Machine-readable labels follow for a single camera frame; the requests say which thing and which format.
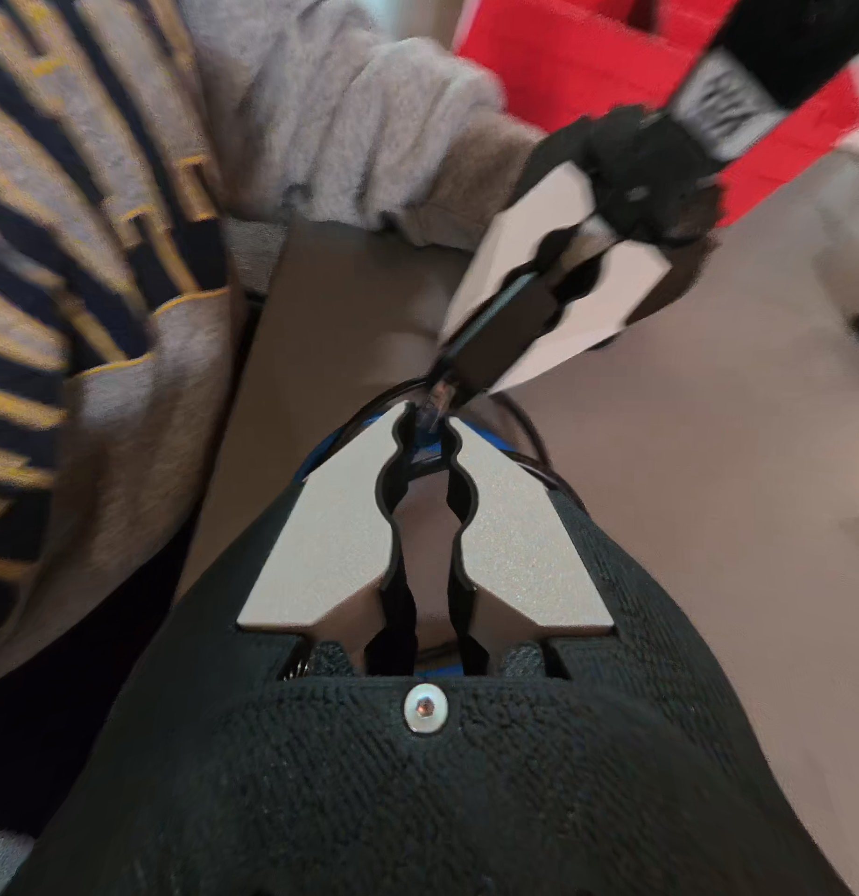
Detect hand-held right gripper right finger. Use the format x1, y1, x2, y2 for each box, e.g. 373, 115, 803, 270
442, 415, 617, 678

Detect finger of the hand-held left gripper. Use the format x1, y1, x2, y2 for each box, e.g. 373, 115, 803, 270
437, 161, 602, 351
484, 234, 674, 398

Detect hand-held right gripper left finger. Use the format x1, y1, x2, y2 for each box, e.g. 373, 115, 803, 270
235, 401, 418, 678

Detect black ethernet adapter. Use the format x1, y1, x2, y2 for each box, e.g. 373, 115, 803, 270
429, 269, 567, 403

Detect red storage bin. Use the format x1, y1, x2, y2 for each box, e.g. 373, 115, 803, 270
452, 0, 859, 228

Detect blue ethernet cable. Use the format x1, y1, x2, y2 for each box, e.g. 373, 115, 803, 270
293, 388, 535, 484

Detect black adapter cable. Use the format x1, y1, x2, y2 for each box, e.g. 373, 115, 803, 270
328, 374, 588, 508

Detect person's dark pants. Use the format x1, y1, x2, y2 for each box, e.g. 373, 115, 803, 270
0, 518, 199, 841

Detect person's striped sweater torso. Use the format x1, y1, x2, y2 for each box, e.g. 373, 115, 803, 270
0, 0, 262, 690

